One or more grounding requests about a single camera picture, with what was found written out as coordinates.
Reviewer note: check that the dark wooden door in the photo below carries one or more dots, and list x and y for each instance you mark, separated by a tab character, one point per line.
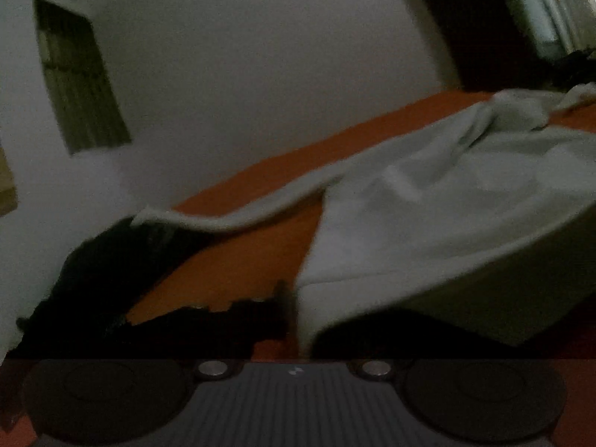
475	23

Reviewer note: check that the tan wall object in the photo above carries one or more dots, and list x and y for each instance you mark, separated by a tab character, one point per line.
5	181

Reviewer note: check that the white garment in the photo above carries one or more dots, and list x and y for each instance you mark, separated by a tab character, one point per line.
419	214

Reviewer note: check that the orange bed sheet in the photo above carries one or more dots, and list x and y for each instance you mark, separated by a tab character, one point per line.
251	251

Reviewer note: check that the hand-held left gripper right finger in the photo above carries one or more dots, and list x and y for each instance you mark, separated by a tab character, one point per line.
368	347

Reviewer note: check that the dark cloth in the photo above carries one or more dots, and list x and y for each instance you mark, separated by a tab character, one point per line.
102	288

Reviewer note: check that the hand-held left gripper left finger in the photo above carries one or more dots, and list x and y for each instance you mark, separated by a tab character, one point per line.
242	321

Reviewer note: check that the dark wall window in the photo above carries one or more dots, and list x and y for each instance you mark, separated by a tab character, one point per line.
77	77

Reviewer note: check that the white door frame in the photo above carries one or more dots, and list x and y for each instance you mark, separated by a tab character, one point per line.
535	4

